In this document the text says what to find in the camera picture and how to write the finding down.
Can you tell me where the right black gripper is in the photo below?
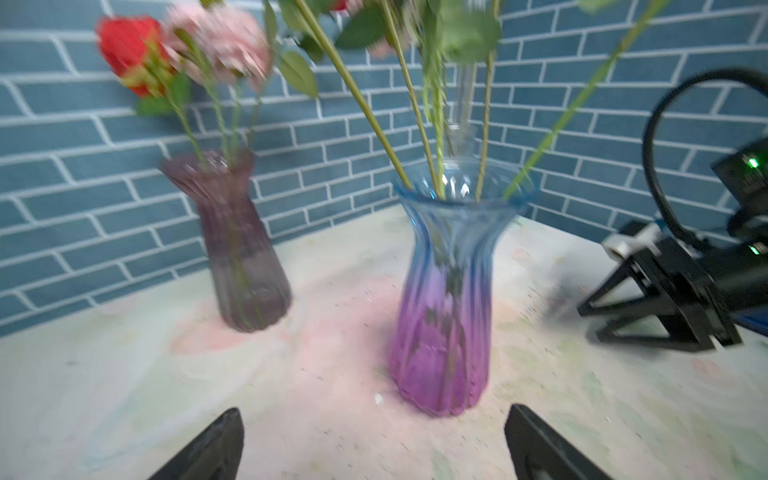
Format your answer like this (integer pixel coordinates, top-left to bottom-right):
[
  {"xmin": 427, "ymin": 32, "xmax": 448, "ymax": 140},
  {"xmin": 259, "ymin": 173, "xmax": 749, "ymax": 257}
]
[{"xmin": 577, "ymin": 138, "xmax": 767, "ymax": 353}]

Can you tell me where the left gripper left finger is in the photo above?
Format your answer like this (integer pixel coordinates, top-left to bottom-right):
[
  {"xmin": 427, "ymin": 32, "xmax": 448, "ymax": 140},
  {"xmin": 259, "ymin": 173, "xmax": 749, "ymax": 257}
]
[{"xmin": 150, "ymin": 408, "xmax": 245, "ymax": 480}]

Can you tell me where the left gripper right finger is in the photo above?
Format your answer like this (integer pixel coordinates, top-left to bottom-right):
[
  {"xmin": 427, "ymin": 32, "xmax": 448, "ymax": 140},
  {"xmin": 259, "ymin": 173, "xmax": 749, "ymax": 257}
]
[{"xmin": 504, "ymin": 404, "xmax": 611, "ymax": 480}]

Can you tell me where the blue purple gradient vase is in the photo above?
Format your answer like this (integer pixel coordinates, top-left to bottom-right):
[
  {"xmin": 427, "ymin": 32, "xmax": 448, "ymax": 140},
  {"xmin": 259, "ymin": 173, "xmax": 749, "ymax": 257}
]
[{"xmin": 389, "ymin": 159, "xmax": 536, "ymax": 416}]

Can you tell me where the dark purple ribbed vase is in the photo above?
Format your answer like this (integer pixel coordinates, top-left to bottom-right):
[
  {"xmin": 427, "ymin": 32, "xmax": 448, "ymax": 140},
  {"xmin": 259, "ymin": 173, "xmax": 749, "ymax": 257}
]
[{"xmin": 160, "ymin": 149, "xmax": 292, "ymax": 333}]

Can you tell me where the orange rose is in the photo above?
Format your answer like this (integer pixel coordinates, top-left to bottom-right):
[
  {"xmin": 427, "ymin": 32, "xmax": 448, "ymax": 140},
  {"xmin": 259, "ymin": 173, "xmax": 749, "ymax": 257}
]
[{"xmin": 503, "ymin": 0, "xmax": 671, "ymax": 200}]

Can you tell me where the clear ribbed glass vase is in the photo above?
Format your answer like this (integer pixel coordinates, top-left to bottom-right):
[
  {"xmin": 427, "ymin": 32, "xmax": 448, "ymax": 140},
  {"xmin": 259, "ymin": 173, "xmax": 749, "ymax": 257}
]
[{"xmin": 446, "ymin": 63, "xmax": 477, "ymax": 158}]

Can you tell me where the small white flower spray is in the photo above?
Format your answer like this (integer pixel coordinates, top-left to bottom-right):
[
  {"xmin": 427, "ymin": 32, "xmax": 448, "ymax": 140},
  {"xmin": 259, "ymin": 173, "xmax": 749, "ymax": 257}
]
[{"xmin": 279, "ymin": 0, "xmax": 413, "ymax": 189}]

